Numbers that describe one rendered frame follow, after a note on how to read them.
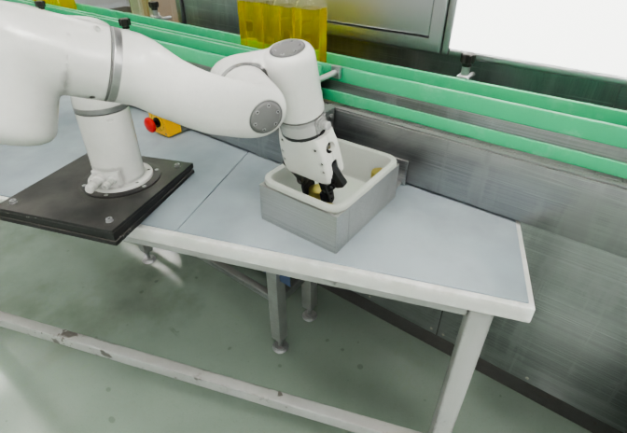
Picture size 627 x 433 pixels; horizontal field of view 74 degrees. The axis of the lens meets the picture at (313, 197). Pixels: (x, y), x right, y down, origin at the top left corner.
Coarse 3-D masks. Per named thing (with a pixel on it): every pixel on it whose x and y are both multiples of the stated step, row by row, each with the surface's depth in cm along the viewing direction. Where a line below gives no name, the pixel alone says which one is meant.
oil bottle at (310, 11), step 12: (300, 0) 90; (312, 0) 88; (324, 0) 91; (300, 12) 91; (312, 12) 89; (324, 12) 92; (300, 24) 92; (312, 24) 90; (324, 24) 93; (300, 36) 93; (312, 36) 92; (324, 36) 95; (324, 48) 96; (324, 60) 98
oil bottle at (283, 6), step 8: (280, 0) 92; (288, 0) 91; (272, 8) 94; (280, 8) 93; (288, 8) 91; (280, 16) 94; (288, 16) 92; (280, 24) 95; (288, 24) 93; (280, 32) 96; (288, 32) 94; (280, 40) 97
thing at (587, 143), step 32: (32, 0) 159; (320, 64) 92; (352, 96) 90; (384, 96) 86; (416, 96) 81; (448, 96) 78; (480, 96) 74; (448, 128) 80; (480, 128) 77; (512, 128) 74; (544, 128) 70; (576, 128) 67; (608, 128) 65; (576, 160) 69; (608, 160) 67
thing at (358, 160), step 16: (352, 144) 86; (352, 160) 87; (368, 160) 85; (384, 160) 83; (272, 176) 76; (288, 176) 80; (352, 176) 89; (368, 176) 87; (288, 192) 72; (336, 192) 84; (352, 192) 84; (320, 208) 69; (336, 208) 68
